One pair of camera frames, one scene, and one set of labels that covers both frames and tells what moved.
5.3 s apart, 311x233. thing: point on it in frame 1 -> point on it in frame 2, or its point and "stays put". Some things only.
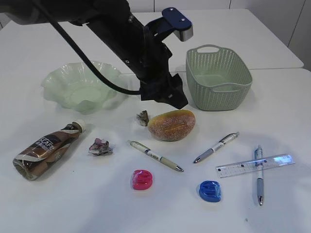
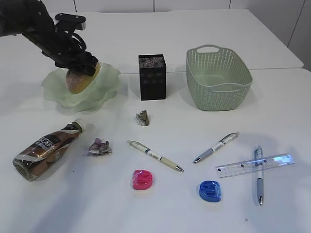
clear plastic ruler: x=223 y=171 stays put
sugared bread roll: x=172 y=125 -> x=76 y=83
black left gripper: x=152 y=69 -> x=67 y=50
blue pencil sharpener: x=210 y=191 stays put
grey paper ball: x=143 y=118 stays put
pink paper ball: x=100 y=147 stays put
